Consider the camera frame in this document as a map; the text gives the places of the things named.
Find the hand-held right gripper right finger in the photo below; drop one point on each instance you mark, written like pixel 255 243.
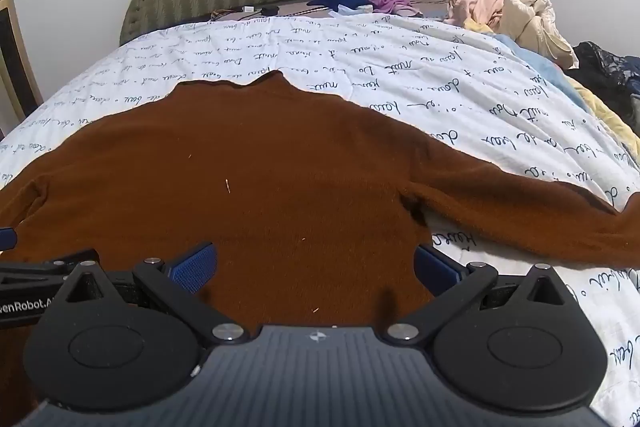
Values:
pixel 436 272

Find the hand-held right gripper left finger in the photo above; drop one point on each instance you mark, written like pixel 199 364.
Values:
pixel 194 268

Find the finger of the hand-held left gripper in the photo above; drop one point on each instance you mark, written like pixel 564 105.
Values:
pixel 7 237
pixel 45 268

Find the brown knit sweater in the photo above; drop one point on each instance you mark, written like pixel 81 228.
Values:
pixel 250 167

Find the white script-printed quilt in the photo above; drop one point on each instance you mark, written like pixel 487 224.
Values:
pixel 400 72

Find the light blue blanket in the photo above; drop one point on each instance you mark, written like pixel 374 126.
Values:
pixel 542 69

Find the cream padded jacket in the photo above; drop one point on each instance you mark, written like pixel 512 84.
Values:
pixel 535 24

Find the dark patterned clothing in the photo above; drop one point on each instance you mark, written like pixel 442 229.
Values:
pixel 607 67

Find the purple cloth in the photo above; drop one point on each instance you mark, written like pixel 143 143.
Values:
pixel 395 3

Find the white folded cloth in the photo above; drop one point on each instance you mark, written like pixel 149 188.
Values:
pixel 356 9

